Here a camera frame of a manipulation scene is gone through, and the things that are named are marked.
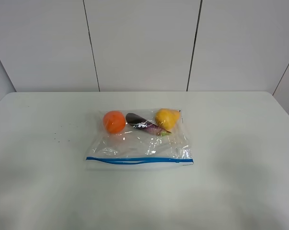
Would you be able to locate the yellow pear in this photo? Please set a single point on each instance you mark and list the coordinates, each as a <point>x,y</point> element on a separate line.
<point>167,118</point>

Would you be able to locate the clear zip bag blue seal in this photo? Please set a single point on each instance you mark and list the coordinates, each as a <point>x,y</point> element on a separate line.
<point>134,149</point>

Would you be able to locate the purple eggplant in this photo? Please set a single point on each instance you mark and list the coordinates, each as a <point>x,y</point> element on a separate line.
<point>142,124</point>

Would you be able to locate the orange fruit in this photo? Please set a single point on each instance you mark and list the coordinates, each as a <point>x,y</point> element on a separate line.
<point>114,122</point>

